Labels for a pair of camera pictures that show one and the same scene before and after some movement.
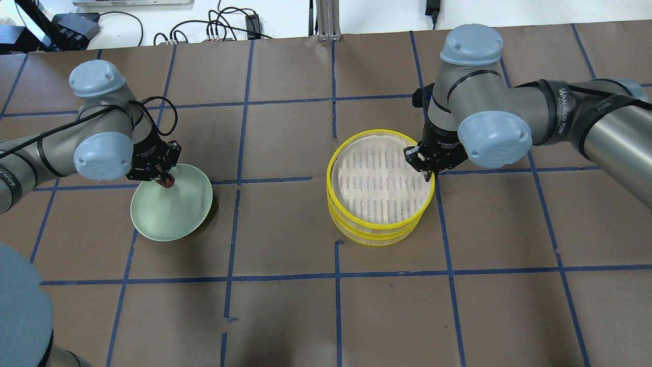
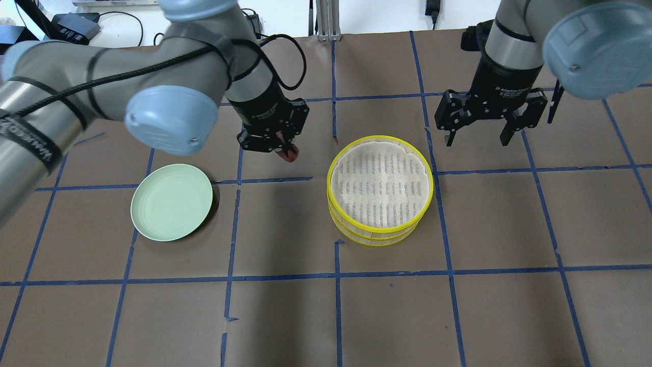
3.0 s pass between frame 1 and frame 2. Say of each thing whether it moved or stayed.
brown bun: moved
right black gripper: moved
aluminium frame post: stayed
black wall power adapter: stayed
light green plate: stayed
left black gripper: moved
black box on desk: stayed
